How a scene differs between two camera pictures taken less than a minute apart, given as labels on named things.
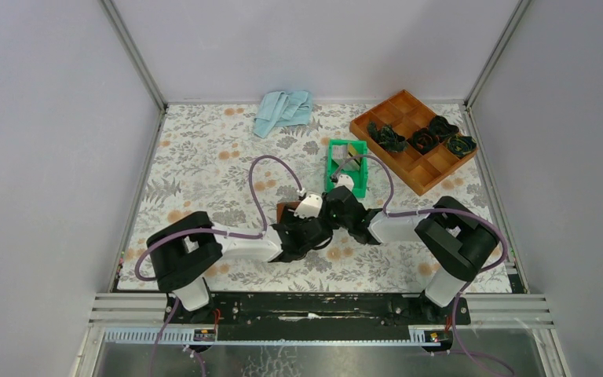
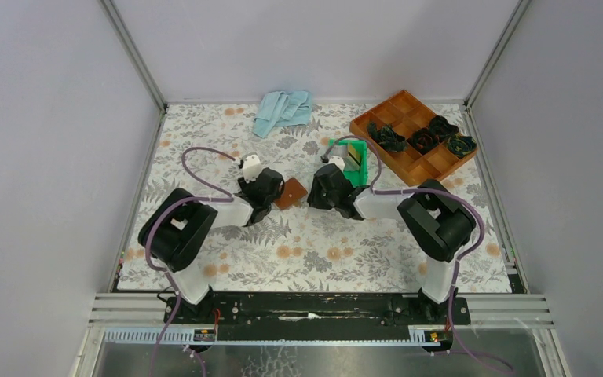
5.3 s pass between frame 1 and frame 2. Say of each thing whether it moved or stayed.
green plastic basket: stayed
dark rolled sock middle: stayed
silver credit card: stayed
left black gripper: moved
